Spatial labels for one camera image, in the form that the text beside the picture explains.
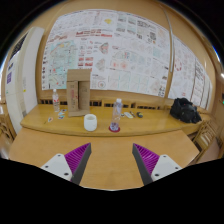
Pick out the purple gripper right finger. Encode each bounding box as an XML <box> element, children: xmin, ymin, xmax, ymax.
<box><xmin>131</xmin><ymin>143</ymin><xmax>183</xmax><ymax>186</ymax></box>

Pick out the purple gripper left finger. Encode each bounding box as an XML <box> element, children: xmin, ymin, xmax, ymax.
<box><xmin>40</xmin><ymin>142</ymin><xmax>92</xmax><ymax>186</ymax></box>

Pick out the clear plastic water bottle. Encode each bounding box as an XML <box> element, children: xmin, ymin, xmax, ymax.
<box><xmin>110</xmin><ymin>98</ymin><xmax>123</xmax><ymax>130</ymax></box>

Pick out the water bottle with label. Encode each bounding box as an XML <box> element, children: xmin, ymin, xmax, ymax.
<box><xmin>52</xmin><ymin>89</ymin><xmax>60</xmax><ymax>112</ymax></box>

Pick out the white cup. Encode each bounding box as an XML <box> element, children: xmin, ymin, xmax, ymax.
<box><xmin>84</xmin><ymin>114</ymin><xmax>97</xmax><ymax>131</ymax></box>

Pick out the small black object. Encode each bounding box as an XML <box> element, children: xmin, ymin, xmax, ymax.
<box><xmin>137</xmin><ymin>112</ymin><xmax>143</xmax><ymax>118</ymax></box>

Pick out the red round coaster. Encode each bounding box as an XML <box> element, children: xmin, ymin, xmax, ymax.
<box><xmin>108</xmin><ymin>126</ymin><xmax>120</xmax><ymax>133</ymax></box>

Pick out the small blue white object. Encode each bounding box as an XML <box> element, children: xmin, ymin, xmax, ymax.
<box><xmin>58</xmin><ymin>112</ymin><xmax>64</xmax><ymax>119</ymax></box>

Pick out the white remote control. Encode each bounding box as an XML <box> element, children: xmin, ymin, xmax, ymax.
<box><xmin>124</xmin><ymin>112</ymin><xmax>133</xmax><ymax>119</ymax></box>

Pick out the black bag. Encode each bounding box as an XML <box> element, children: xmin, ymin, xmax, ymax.
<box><xmin>170</xmin><ymin>98</ymin><xmax>201</xmax><ymax>124</ymax></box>

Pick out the wooden chair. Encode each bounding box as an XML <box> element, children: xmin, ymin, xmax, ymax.
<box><xmin>193</xmin><ymin>120</ymin><xmax>223</xmax><ymax>163</ymax></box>

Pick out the cardboard box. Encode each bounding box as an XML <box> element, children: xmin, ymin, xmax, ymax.
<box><xmin>66</xmin><ymin>69</ymin><xmax>91</xmax><ymax>117</ymax></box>

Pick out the right wall poster board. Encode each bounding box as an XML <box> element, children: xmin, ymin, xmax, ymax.
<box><xmin>168</xmin><ymin>37</ymin><xmax>212</xmax><ymax>110</ymax></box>

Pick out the large wall poster board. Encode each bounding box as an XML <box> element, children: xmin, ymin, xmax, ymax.
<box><xmin>42</xmin><ymin>9</ymin><xmax>170</xmax><ymax>97</ymax></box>

